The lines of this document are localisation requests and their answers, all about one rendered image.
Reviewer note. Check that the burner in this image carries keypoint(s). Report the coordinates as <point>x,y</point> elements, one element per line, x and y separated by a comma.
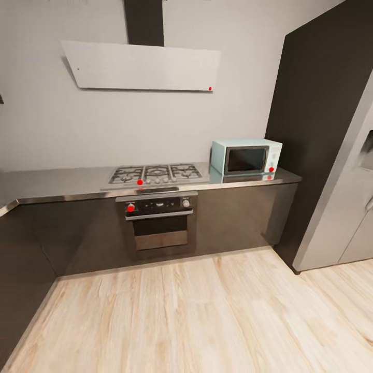
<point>153,175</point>

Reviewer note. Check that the range hood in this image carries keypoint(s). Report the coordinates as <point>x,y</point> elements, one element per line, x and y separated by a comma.
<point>146,63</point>

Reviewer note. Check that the microwave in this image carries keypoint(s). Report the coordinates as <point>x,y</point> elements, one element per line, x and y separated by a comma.
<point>245,156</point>

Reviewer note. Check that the oven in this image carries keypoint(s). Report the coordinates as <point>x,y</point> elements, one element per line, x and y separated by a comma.
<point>158,223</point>

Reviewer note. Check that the fridge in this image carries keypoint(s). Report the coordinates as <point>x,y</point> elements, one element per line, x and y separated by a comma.
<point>322,113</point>

